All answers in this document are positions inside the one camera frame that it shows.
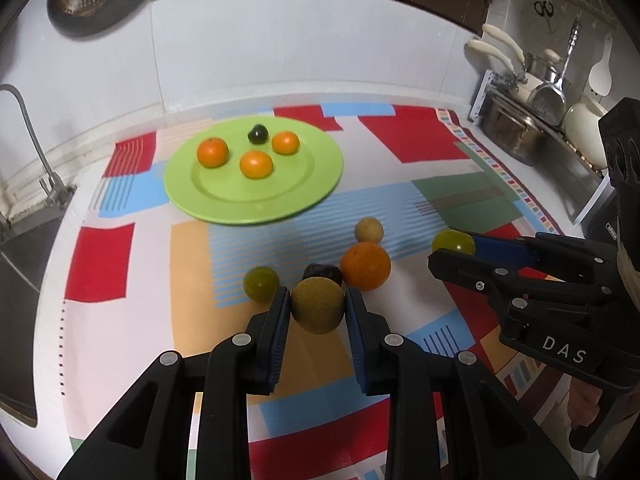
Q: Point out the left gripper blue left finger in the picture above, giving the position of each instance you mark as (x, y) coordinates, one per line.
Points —
(272, 340)

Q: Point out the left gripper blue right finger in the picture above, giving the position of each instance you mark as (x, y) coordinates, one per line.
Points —
(366, 330)

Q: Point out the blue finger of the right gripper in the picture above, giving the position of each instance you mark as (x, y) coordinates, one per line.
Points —
(469, 272)
(500, 251)

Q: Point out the green grape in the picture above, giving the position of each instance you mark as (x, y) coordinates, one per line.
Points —
(454, 240)
(260, 284)

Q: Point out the tan longan front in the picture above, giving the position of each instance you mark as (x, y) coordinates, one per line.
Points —
(317, 305)

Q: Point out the tan longan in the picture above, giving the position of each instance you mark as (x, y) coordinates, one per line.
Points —
(317, 305)
(370, 230)

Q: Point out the tan longan back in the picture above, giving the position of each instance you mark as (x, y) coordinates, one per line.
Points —
(370, 230)

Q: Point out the small orange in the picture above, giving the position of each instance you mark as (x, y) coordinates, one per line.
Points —
(256, 165)
(285, 143)

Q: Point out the large orange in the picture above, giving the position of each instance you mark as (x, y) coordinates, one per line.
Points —
(212, 153)

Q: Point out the dark plum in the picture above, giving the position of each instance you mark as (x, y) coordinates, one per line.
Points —
(258, 135)
(322, 270)

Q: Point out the dark plum in group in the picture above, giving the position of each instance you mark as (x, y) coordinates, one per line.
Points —
(322, 270)

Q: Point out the steel pot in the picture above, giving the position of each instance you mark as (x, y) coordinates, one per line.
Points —
(512, 131)

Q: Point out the dish rack shelf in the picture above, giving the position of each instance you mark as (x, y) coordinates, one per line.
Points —
(586, 188)

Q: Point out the colourful patchwork table cloth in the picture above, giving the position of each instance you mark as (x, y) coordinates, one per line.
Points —
(381, 182)

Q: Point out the white ceramic pitcher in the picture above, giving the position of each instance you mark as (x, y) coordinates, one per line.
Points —
(581, 127)

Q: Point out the green plate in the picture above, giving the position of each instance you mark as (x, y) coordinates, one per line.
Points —
(223, 195)

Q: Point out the steel skimmer ladle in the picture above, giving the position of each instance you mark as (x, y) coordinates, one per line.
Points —
(548, 101)

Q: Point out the white rice paddle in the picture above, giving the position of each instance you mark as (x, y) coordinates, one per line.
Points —
(600, 76)

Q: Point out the black scissors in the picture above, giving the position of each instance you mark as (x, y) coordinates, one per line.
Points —
(545, 9)

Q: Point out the thin gooseneck faucet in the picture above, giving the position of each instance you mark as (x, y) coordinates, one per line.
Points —
(58, 193)

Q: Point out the stainless steel sink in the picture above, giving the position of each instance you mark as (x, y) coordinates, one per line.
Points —
(25, 252)

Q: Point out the white handled pot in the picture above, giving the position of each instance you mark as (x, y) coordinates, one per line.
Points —
(525, 72)

